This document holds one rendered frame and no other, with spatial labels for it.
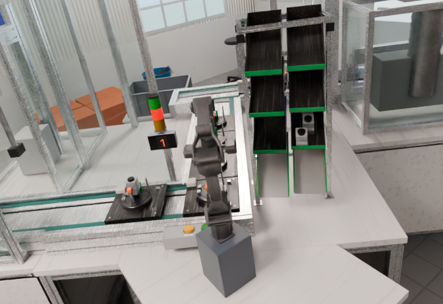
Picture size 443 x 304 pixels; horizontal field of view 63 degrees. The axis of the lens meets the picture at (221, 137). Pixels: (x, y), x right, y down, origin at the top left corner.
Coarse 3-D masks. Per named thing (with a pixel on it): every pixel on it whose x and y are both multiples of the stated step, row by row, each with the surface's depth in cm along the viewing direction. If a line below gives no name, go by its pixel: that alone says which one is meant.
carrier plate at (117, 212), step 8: (160, 184) 174; (152, 192) 169; (160, 192) 168; (120, 200) 166; (152, 200) 163; (160, 200) 162; (112, 208) 162; (120, 208) 161; (144, 208) 158; (160, 208) 157; (112, 216) 156; (120, 216) 156; (128, 216) 155; (136, 216) 154; (144, 216) 154; (152, 216) 153; (160, 216) 155
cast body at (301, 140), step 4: (296, 128) 142; (300, 128) 141; (304, 128) 141; (296, 132) 140; (300, 132) 139; (304, 132) 139; (296, 136) 139; (300, 136) 139; (304, 136) 139; (296, 140) 141; (300, 140) 141; (304, 140) 141; (296, 144) 141; (300, 144) 141; (304, 144) 141
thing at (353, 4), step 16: (352, 0) 219; (368, 0) 219; (384, 0) 218; (368, 16) 182; (368, 32) 185; (368, 48) 189; (368, 64) 193; (368, 80) 197; (368, 96) 201; (368, 112) 205; (368, 128) 210; (384, 128) 210; (400, 128) 210; (416, 128) 210
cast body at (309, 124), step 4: (304, 116) 144; (308, 116) 143; (312, 116) 144; (304, 120) 143; (308, 120) 142; (312, 120) 142; (304, 124) 143; (308, 124) 142; (312, 124) 142; (308, 128) 144; (312, 128) 144; (308, 132) 144; (312, 132) 144
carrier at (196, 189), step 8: (192, 184) 168; (200, 184) 169; (224, 184) 167; (232, 184) 166; (192, 192) 165; (200, 192) 159; (232, 192) 161; (192, 200) 159; (200, 200) 157; (232, 200) 155; (184, 208) 155; (192, 208) 154; (200, 208) 153; (232, 208) 150; (184, 216) 152; (192, 216) 152
